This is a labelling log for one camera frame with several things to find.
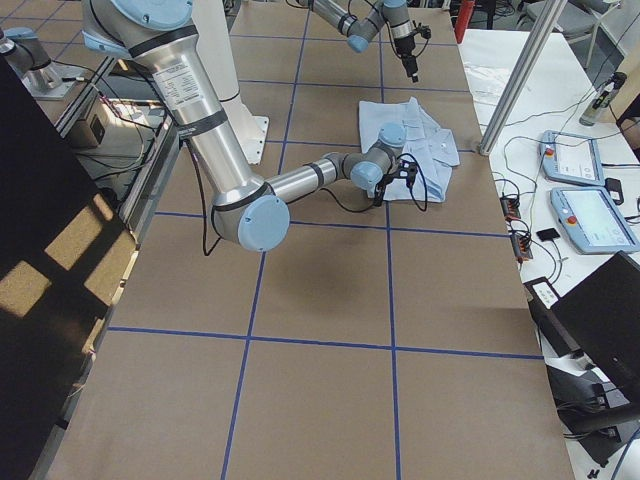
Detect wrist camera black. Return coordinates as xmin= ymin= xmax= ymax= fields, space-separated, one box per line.
xmin=413 ymin=22 xmax=431 ymax=42
xmin=396 ymin=159 xmax=419 ymax=190

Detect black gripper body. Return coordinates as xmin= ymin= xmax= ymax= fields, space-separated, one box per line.
xmin=374 ymin=175 xmax=394 ymax=197
xmin=393 ymin=35 xmax=416 ymax=61

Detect grey third robot base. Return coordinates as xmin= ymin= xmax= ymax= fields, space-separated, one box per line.
xmin=1 ymin=27 xmax=63 ymax=94

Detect teach pendant tablet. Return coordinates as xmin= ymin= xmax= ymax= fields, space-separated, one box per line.
xmin=540 ymin=130 xmax=605 ymax=187
xmin=549 ymin=186 xmax=639 ymax=254

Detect far teach pendant tablet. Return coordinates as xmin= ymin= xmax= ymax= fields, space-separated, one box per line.
xmin=540 ymin=130 xmax=605 ymax=187

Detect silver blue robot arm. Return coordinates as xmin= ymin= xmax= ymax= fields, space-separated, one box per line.
xmin=82 ymin=1 xmax=406 ymax=252
xmin=296 ymin=0 xmax=431 ymax=83

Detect black panel board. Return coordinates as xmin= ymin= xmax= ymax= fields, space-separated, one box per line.
xmin=1 ymin=64 xmax=134 ymax=479

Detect white central pedestal column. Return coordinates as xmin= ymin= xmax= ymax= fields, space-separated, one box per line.
xmin=192 ymin=0 xmax=269 ymax=165

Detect orange black connector box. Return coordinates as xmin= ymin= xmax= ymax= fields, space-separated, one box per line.
xmin=500 ymin=196 xmax=521 ymax=221

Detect light blue button-up shirt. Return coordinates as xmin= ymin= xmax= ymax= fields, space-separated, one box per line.
xmin=359 ymin=97 xmax=460 ymax=203

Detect near teach pendant tablet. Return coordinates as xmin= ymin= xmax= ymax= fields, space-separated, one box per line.
xmin=549 ymin=186 xmax=639 ymax=254

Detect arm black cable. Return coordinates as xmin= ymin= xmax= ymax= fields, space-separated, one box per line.
xmin=319 ymin=153 xmax=429 ymax=213

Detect clear plastic bag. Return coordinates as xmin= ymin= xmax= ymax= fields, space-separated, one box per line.
xmin=463 ymin=62 xmax=511 ymax=106

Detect aluminium frame post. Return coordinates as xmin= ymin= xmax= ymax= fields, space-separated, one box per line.
xmin=478 ymin=0 xmax=567 ymax=156

